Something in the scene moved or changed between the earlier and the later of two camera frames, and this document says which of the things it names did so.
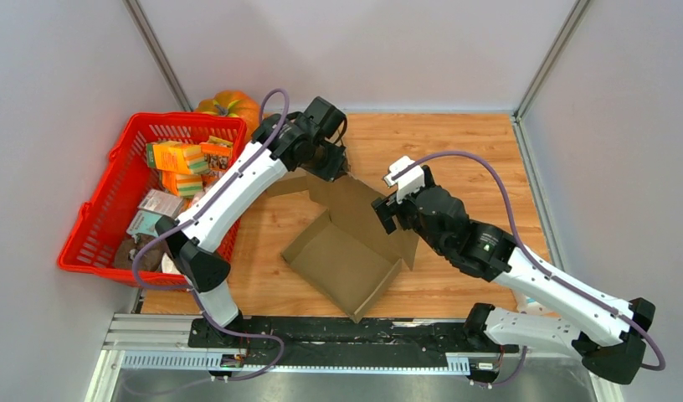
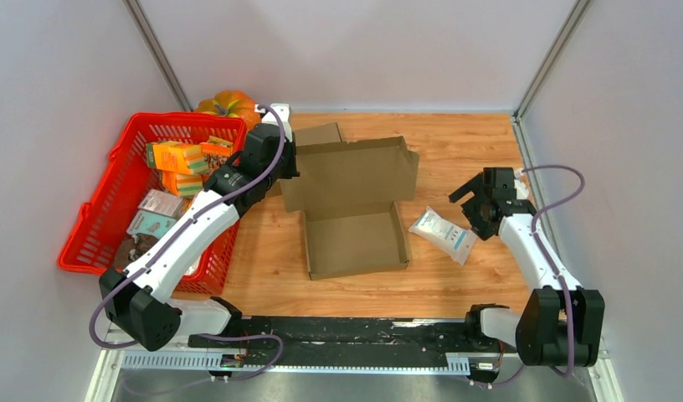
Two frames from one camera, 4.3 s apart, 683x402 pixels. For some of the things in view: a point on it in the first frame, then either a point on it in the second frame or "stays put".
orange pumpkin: [234, 104] stays put
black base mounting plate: [345, 342] stays put
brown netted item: [150, 257] stays put
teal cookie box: [144, 222] stays put
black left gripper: [331, 171] -> [291, 172]
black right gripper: [385, 210] -> [480, 227]
